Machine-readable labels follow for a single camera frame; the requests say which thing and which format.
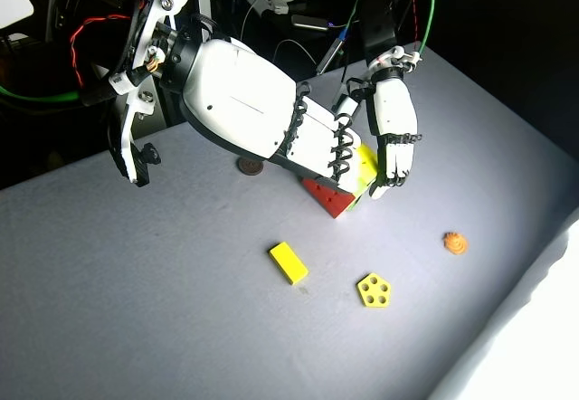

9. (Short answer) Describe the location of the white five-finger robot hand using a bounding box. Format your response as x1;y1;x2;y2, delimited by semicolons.
179;37;365;193
332;77;424;201

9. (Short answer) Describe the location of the multicoloured puzzle cube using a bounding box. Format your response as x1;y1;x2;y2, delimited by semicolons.
300;143;380;220

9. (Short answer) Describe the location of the round brown sandwich cookie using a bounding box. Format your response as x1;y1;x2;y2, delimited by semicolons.
236;157;266;176

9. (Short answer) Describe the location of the flat grey device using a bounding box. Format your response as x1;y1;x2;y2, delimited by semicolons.
290;14;329;33

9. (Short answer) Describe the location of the orange swirl toy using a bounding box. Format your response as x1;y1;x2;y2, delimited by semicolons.
442;231;470;256

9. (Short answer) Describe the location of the yellow rectangular block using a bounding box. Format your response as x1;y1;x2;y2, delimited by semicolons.
268;241;310;286

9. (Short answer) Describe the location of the yellow pentagon block with holes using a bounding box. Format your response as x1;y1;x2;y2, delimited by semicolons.
356;272;393;309

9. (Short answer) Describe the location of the grey table cloth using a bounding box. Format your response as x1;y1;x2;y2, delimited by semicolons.
0;44;579;400

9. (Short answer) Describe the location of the green cable with grey probe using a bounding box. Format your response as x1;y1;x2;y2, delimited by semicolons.
315;0;379;76

